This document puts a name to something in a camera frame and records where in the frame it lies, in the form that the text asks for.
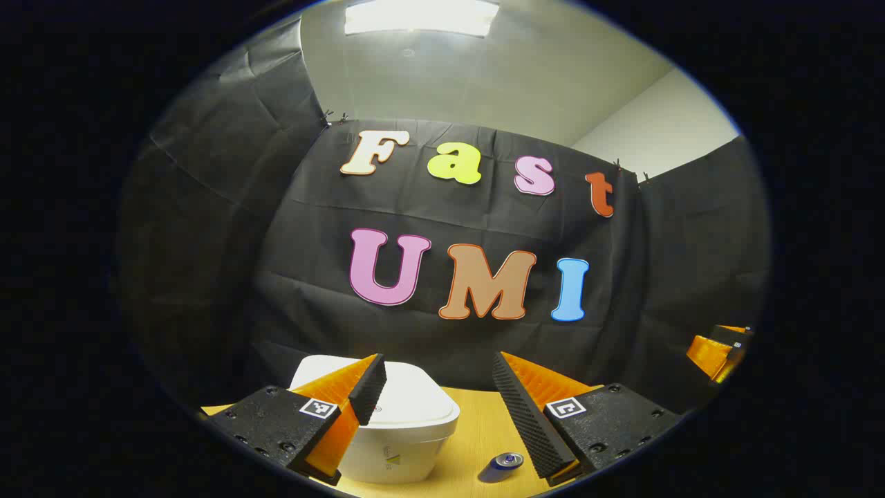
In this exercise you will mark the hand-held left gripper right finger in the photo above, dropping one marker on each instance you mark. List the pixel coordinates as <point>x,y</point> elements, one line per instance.
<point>525,422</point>

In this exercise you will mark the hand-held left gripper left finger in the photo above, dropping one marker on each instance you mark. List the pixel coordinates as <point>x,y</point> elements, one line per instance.
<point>370,391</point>

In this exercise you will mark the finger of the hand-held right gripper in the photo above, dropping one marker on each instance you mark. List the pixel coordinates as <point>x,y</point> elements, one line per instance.
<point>705,353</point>

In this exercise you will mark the white desktop garbage bin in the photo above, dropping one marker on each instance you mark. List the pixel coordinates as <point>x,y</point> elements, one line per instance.
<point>415,408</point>

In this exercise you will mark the blue pop can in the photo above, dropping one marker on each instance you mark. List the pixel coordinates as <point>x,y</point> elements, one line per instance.
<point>501,467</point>

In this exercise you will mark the wooden desktop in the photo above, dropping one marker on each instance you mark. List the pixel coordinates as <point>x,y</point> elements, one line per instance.
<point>473,429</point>

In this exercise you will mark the black backdrop cloth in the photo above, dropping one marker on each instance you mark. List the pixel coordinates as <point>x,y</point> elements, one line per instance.
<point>276,242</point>

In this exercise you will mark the ceiling light panel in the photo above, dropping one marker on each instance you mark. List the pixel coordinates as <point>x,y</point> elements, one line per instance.
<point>422,17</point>

